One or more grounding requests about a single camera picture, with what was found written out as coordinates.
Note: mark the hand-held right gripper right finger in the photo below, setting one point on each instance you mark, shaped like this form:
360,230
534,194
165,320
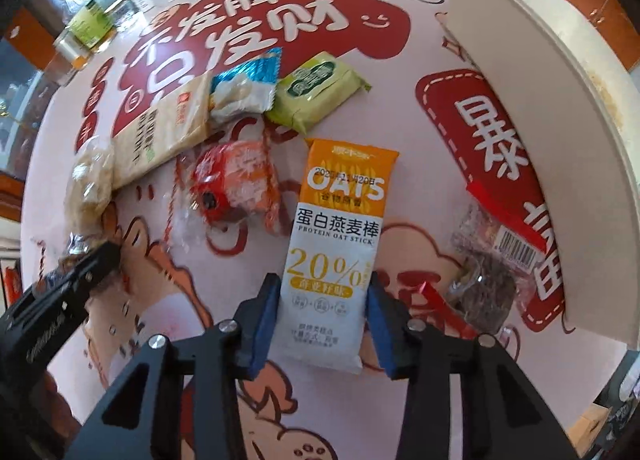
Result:
384,327

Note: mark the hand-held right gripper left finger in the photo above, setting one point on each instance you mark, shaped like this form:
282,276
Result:
262,327

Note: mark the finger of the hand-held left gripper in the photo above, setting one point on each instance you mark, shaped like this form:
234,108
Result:
87,265

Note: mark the clear brown nut snack packet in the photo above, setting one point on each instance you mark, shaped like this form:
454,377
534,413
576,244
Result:
75,246

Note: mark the orange white oat bar packet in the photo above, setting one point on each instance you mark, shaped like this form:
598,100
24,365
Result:
335,235

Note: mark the white plastic storage bin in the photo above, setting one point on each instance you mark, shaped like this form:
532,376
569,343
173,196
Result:
560,104

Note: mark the small clear bag pale puffs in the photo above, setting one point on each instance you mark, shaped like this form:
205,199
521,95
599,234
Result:
90,190

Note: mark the dark brown snack packet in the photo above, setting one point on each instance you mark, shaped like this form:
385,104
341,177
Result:
487,280

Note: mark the clear red orange snack packet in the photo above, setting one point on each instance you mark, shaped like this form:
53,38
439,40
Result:
235,179

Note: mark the beige snack packet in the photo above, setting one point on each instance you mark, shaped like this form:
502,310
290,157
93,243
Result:
160,132

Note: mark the small white lid glass jar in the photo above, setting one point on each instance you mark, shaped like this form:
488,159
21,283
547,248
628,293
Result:
72,50

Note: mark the blue white snack packet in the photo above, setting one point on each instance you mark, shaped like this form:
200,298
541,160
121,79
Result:
245,87

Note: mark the green label glass bottle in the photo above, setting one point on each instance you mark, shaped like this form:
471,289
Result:
90,22

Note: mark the green snack packet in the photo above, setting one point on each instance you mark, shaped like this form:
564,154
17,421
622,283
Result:
317,89

